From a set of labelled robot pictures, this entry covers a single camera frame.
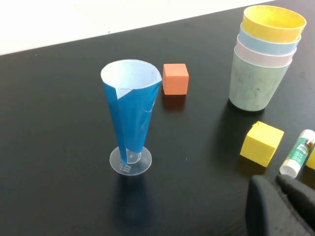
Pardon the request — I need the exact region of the clear measuring cup blue paper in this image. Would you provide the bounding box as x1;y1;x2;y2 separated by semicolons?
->
100;59;162;177

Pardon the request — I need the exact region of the pink plastic cup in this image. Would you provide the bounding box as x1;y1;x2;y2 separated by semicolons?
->
235;33;298;67

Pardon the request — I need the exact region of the light blue plastic cup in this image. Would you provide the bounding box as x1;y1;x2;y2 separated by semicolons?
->
239;21;302;57

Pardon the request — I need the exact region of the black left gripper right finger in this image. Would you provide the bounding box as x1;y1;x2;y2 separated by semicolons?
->
275;173;315;232

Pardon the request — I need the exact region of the green plastic cup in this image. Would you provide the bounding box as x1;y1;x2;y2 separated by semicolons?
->
228;45;293;112

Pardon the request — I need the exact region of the white green glue stick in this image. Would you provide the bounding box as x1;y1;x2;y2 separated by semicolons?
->
279;129;315;178

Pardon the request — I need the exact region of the yellow plastic cup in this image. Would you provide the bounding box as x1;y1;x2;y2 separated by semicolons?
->
243;5;308;44

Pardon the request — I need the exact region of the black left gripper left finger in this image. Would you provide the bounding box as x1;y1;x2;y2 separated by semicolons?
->
245;175;315;236

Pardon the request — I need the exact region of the yellow foam cube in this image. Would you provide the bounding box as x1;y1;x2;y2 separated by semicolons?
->
240;120;285;168
304;147;315;170

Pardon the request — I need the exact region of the orange foam cube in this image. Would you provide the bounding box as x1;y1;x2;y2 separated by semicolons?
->
162;63;189;95

